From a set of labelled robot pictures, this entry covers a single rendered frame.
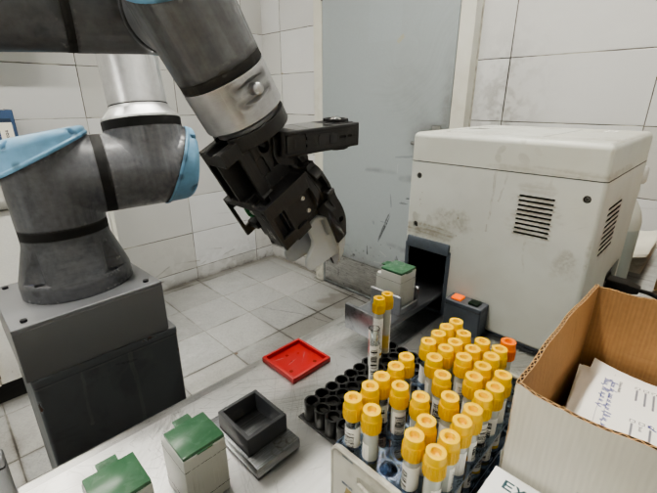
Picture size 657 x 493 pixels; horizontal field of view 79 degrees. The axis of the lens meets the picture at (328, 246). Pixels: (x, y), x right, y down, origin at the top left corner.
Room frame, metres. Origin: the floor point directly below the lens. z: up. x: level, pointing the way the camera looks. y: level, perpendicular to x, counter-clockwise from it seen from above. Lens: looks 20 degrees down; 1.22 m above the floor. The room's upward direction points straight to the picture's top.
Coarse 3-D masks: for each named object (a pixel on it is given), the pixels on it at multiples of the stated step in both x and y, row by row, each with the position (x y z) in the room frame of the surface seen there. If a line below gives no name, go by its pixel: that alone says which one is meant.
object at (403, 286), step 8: (376, 272) 0.56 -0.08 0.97; (384, 272) 0.55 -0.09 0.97; (376, 280) 0.56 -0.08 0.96; (384, 280) 0.55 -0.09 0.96; (392, 280) 0.54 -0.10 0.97; (400, 280) 0.53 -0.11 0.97; (408, 280) 0.55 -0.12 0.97; (384, 288) 0.55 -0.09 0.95; (392, 288) 0.54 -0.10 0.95; (400, 288) 0.53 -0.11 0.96; (408, 288) 0.55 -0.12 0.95; (400, 296) 0.53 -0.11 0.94; (408, 296) 0.55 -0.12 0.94
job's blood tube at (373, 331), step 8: (376, 328) 0.39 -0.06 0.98; (376, 336) 0.38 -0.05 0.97; (376, 344) 0.38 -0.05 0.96; (368, 352) 0.39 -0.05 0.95; (376, 352) 0.38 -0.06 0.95; (368, 360) 0.39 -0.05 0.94; (376, 360) 0.38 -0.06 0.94; (368, 368) 0.39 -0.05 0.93; (376, 368) 0.38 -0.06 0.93; (368, 376) 0.39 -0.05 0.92
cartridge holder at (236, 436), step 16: (240, 400) 0.35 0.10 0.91; (256, 400) 0.36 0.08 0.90; (224, 416) 0.33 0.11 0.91; (240, 416) 0.35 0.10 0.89; (256, 416) 0.35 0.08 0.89; (272, 416) 0.34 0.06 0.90; (224, 432) 0.33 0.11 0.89; (240, 432) 0.31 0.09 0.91; (256, 432) 0.31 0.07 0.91; (272, 432) 0.32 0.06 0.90; (288, 432) 0.33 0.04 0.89; (240, 448) 0.31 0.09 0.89; (256, 448) 0.30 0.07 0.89; (272, 448) 0.31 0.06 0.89; (288, 448) 0.31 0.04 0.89; (256, 464) 0.29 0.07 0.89; (272, 464) 0.29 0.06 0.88
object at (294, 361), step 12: (288, 348) 0.50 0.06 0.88; (300, 348) 0.50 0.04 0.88; (312, 348) 0.49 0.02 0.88; (264, 360) 0.46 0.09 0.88; (276, 360) 0.47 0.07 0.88; (288, 360) 0.47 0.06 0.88; (300, 360) 0.47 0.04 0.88; (312, 360) 0.47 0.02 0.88; (324, 360) 0.46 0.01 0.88; (288, 372) 0.44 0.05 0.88; (300, 372) 0.44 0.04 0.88; (312, 372) 0.44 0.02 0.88
